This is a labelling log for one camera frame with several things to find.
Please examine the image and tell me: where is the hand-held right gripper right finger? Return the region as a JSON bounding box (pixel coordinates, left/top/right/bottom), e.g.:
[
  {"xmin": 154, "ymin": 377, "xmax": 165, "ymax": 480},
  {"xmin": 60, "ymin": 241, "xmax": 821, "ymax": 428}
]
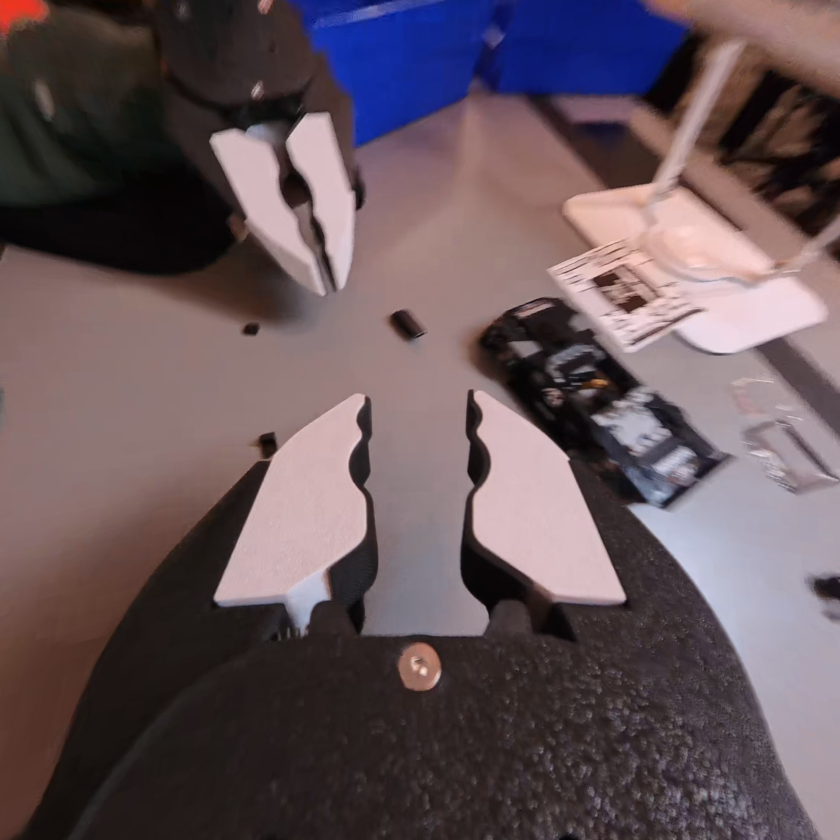
[{"xmin": 462, "ymin": 390, "xmax": 627, "ymax": 631}]

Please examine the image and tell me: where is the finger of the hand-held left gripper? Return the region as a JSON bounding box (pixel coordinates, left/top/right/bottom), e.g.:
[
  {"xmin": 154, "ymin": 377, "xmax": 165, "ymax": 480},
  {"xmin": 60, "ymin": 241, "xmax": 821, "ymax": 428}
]
[
  {"xmin": 210, "ymin": 129, "xmax": 329, "ymax": 298},
  {"xmin": 285, "ymin": 112, "xmax": 358, "ymax": 292}
]

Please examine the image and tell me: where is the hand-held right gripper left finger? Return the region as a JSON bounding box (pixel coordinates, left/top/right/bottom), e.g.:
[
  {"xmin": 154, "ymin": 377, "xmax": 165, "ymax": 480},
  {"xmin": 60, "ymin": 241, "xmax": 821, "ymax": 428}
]
[{"xmin": 214, "ymin": 394, "xmax": 378, "ymax": 631}]

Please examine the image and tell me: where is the black lego car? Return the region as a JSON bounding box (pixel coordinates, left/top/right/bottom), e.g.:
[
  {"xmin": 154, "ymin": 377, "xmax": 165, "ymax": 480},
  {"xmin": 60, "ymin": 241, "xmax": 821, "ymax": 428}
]
[{"xmin": 479, "ymin": 298, "xmax": 731, "ymax": 509}]

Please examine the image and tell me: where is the clear flat lego piece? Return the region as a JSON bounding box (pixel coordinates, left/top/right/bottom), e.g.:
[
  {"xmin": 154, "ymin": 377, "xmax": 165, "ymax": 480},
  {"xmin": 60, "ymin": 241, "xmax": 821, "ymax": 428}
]
[{"xmin": 731, "ymin": 378, "xmax": 802, "ymax": 421}]

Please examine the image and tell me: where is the clear lego windshield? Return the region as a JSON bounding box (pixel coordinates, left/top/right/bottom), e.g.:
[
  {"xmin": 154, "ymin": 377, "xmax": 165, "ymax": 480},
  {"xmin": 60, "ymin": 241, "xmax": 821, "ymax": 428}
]
[{"xmin": 746, "ymin": 420, "xmax": 840, "ymax": 494}]

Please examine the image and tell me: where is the blue storage bin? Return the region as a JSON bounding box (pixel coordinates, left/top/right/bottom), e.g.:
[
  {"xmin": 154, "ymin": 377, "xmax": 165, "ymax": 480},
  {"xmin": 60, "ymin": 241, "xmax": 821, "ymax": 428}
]
[
  {"xmin": 292, "ymin": 0, "xmax": 502, "ymax": 145},
  {"xmin": 489, "ymin": 0, "xmax": 691, "ymax": 97}
]

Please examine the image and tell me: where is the orange striped object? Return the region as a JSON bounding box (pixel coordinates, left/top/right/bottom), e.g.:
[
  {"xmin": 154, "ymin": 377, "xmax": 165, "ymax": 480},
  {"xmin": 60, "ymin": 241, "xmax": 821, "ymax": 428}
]
[{"xmin": 0, "ymin": 0, "xmax": 51, "ymax": 35}]

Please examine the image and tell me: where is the sticker sheet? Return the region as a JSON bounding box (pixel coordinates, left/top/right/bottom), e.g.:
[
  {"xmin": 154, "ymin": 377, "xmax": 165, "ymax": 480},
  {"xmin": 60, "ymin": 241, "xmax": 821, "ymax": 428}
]
[{"xmin": 548, "ymin": 237, "xmax": 706, "ymax": 353}]

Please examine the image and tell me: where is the white booklet stand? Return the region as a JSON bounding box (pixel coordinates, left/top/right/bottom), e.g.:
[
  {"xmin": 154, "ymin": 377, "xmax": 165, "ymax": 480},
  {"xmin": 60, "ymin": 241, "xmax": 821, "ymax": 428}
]
[{"xmin": 563, "ymin": 37, "xmax": 840, "ymax": 355}]

